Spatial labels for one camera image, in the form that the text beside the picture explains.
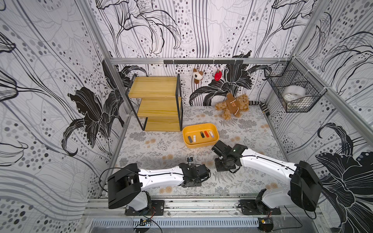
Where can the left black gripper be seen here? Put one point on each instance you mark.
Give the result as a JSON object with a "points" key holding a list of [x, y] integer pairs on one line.
{"points": [[198, 183]]}

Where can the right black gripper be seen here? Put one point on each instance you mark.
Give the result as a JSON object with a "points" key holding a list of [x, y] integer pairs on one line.
{"points": [[223, 166]]}

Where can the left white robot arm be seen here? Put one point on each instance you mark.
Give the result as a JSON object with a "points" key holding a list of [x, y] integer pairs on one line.
{"points": [[128, 186]]}

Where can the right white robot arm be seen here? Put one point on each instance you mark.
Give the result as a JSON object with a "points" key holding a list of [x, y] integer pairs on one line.
{"points": [[302, 186]]}

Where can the yellow plastic storage box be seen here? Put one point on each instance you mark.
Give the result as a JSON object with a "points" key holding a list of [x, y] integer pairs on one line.
{"points": [[200, 135]]}

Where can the black connector box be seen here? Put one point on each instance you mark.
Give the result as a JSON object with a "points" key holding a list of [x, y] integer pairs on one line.
{"points": [[266, 225]]}

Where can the brown teddy bear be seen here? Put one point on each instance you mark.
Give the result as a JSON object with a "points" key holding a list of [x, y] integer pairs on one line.
{"points": [[233, 106]]}

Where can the striped black white object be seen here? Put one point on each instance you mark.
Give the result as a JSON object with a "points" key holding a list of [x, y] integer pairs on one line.
{"points": [[262, 106]]}

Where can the small circuit board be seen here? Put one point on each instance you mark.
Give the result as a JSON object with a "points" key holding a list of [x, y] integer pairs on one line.
{"points": [[145, 222]]}

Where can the hanging red plush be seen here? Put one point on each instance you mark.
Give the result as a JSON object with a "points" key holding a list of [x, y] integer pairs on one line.
{"points": [[218, 75]]}

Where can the hanging brown white plush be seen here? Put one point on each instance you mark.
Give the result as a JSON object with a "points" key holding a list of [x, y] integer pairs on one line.
{"points": [[197, 76]]}

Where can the white tape roll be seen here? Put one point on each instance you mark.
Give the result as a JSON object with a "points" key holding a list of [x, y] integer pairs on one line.
{"points": [[293, 92]]}

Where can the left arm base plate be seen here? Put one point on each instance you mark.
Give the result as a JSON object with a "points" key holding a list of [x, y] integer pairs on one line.
{"points": [[154, 208]]}

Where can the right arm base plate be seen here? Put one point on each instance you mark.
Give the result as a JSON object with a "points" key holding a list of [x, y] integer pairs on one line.
{"points": [[253, 207]]}

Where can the white slotted cable duct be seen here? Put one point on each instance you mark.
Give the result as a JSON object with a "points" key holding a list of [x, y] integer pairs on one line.
{"points": [[226, 222]]}

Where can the wooden shelf with black frame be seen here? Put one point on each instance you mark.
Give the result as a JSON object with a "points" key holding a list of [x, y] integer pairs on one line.
{"points": [[156, 102]]}

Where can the black hanging rail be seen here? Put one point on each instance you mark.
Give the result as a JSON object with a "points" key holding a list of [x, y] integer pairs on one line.
{"points": [[201, 61]]}

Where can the black wire wall basket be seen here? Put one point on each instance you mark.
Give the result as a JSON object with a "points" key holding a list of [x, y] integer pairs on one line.
{"points": [[286, 73]]}

